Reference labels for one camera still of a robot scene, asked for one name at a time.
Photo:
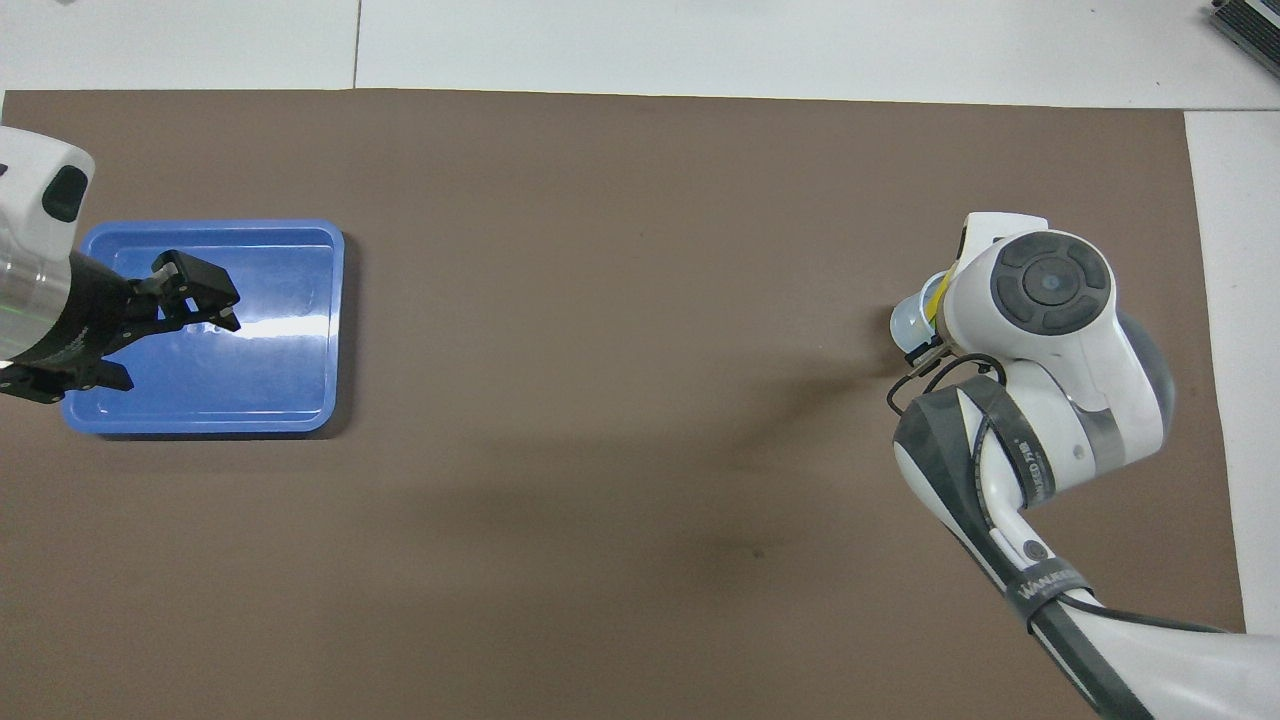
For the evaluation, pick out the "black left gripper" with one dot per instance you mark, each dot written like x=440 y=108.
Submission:
x=85 y=320

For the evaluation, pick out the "yellow pen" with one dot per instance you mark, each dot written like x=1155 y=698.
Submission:
x=936 y=300

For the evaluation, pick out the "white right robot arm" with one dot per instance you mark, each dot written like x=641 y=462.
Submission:
x=1050 y=330

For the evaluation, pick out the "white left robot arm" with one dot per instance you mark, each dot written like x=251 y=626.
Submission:
x=30 y=200

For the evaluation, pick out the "blue plastic tray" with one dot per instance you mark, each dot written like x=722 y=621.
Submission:
x=270 y=380

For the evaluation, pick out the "translucent plastic measuring cup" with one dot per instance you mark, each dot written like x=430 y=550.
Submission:
x=908 y=322

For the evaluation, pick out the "brown table mat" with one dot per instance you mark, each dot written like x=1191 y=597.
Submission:
x=560 y=450

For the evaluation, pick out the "grey ribbed device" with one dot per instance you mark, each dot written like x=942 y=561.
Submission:
x=1250 y=25

